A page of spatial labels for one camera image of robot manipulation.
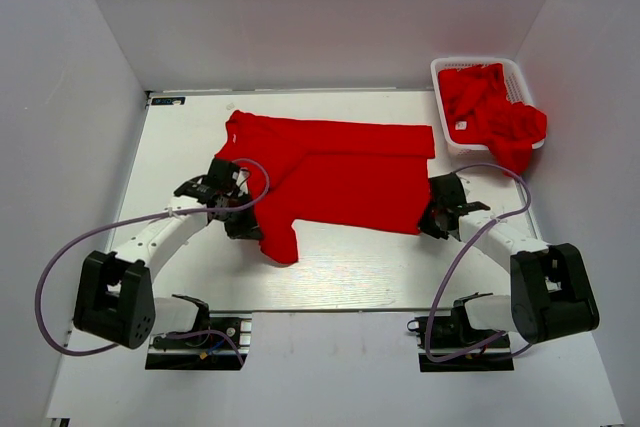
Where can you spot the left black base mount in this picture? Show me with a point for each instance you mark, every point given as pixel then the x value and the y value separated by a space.
pixel 224 346

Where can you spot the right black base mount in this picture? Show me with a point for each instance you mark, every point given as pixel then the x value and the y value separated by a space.
pixel 446 339

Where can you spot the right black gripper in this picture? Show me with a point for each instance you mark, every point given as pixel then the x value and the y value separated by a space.
pixel 426 226

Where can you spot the blue table label sticker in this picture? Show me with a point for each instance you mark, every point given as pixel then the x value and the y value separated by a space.
pixel 168 101

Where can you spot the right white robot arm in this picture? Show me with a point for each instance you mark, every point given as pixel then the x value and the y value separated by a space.
pixel 550 293

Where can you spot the red t shirt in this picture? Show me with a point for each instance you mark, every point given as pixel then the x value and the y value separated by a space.
pixel 371 176

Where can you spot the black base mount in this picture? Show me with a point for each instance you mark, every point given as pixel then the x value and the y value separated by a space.
pixel 446 339
pixel 224 346

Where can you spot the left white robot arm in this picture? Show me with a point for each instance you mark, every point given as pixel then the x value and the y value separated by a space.
pixel 115 299

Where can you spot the red shirts pile in basket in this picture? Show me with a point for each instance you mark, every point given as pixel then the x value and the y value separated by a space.
pixel 477 111

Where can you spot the white plastic basket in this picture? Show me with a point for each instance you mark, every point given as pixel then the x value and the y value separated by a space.
pixel 516 86

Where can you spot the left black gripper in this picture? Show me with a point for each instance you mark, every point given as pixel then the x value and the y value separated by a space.
pixel 248 229

